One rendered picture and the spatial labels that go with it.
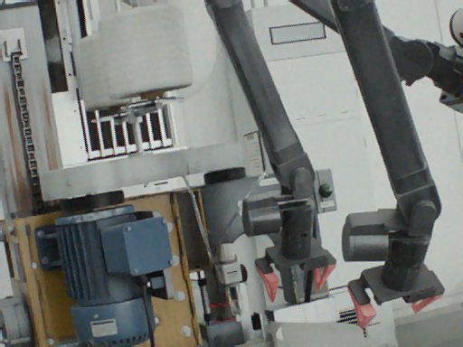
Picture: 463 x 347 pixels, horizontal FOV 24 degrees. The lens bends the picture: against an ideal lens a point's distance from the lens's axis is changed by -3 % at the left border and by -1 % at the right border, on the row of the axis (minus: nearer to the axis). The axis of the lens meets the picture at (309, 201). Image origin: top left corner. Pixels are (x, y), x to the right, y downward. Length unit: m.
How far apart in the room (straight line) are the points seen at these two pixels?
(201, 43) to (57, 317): 3.44
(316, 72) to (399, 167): 4.58
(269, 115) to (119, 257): 0.36
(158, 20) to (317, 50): 4.15
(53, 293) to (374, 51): 0.94
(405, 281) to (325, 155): 4.44
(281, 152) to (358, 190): 4.21
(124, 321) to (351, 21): 0.78
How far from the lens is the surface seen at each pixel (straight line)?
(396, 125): 1.51
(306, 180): 1.96
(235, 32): 1.92
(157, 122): 5.14
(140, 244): 1.91
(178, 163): 2.10
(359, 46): 1.45
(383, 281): 1.68
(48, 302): 2.15
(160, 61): 2.00
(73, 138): 4.43
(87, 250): 1.97
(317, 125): 6.09
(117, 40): 2.02
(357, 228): 1.58
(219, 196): 2.22
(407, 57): 2.00
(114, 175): 1.95
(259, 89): 1.94
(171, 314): 2.21
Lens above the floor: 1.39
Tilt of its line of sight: 3 degrees down
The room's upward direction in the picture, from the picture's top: 9 degrees counter-clockwise
